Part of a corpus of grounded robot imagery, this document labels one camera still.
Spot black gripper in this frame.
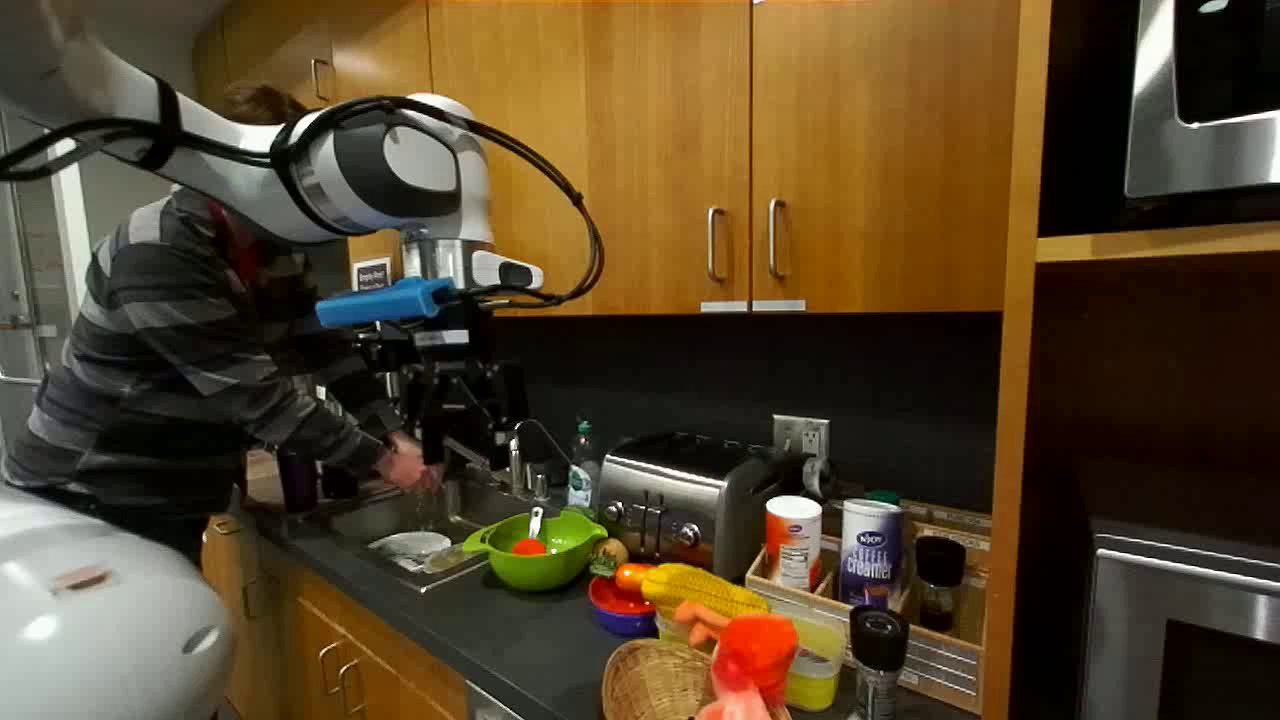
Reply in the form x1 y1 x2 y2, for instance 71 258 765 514
357 320 528 468

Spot yellow knitted towel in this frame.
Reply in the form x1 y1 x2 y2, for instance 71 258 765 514
642 562 770 616

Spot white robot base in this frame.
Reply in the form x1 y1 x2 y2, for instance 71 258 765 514
0 486 237 720

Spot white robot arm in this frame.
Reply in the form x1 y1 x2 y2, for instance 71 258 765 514
0 0 504 474

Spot cabinet door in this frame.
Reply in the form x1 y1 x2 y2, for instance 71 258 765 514
748 0 1018 313
429 0 751 314

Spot lower cabinet doors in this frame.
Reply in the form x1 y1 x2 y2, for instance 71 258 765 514
206 514 470 720

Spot rightmost upper cabinet door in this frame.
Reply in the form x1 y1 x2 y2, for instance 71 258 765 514
748 0 1018 313

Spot chrome faucet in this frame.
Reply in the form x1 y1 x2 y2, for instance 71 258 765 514
507 419 569 499

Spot dish soap bottle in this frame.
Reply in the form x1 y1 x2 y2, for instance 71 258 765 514
569 414 602 507

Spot stainless steel sink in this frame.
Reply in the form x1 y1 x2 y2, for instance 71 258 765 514
324 478 526 587

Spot white plate in sink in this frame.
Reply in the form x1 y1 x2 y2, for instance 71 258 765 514
372 527 454 562

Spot green plastic bowl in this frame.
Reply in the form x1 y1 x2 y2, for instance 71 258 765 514
466 507 604 590

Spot silver toaster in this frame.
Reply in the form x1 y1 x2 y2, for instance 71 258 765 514
598 431 798 579

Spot blue small bowl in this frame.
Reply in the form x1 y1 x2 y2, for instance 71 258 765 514
589 575 655 639

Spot person in striped sweater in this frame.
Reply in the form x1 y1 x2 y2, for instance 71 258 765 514
5 85 443 562

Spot wicker basket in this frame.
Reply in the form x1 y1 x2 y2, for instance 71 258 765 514
602 639 712 720

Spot red white canister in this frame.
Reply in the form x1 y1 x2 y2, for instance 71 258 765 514
765 495 825 590

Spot yellow-green plastic container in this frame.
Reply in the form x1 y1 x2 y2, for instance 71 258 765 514
786 619 849 711

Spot black pepper grinder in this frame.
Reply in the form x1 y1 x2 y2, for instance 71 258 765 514
853 603 907 720

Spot dark lidded jar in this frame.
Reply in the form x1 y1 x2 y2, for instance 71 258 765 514
916 536 968 630

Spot stainless dishwasher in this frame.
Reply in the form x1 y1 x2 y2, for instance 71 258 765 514
1081 523 1280 720

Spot microwave oven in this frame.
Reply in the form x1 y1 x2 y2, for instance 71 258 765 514
1126 0 1280 200

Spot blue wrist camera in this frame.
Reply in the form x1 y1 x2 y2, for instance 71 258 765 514
316 277 455 327

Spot wall power outlet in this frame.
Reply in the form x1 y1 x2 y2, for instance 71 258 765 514
774 412 829 495

